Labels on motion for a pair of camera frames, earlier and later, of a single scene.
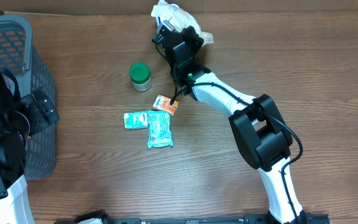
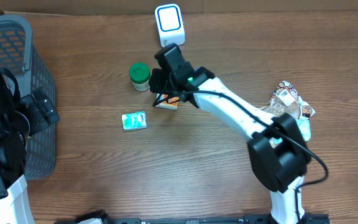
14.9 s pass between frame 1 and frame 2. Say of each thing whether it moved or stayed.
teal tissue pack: stayed
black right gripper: moved
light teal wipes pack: moved
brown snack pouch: moved
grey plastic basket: stayed
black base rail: stayed
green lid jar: stayed
